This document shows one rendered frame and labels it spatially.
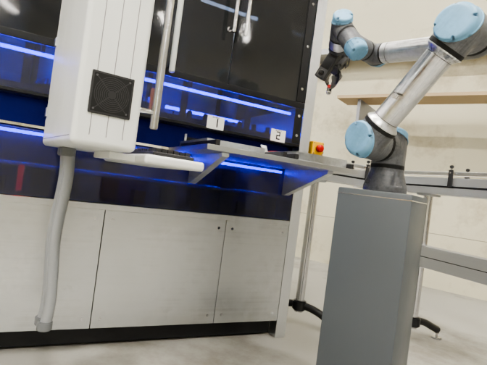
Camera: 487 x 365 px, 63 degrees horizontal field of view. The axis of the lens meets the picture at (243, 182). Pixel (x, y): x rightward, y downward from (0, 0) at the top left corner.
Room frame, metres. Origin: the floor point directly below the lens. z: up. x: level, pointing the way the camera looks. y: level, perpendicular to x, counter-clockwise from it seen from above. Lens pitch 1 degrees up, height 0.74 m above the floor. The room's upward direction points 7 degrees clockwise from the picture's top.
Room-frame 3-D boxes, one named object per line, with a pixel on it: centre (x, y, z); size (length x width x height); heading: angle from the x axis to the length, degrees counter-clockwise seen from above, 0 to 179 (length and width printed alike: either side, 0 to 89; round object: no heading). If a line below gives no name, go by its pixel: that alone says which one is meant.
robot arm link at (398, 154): (1.43, -0.50, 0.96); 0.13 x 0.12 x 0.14; 129
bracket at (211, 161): (1.65, 0.16, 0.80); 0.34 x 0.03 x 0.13; 27
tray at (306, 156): (1.81, -0.23, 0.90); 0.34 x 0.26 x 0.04; 27
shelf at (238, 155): (1.77, -0.06, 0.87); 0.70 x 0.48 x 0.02; 117
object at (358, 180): (2.38, -0.54, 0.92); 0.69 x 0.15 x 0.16; 117
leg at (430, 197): (2.29, -1.06, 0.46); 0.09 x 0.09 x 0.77; 27
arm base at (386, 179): (1.44, -0.51, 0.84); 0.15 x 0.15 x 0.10
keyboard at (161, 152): (1.41, 0.34, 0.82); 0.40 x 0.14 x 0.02; 35
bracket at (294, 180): (1.87, -0.29, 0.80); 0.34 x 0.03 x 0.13; 27
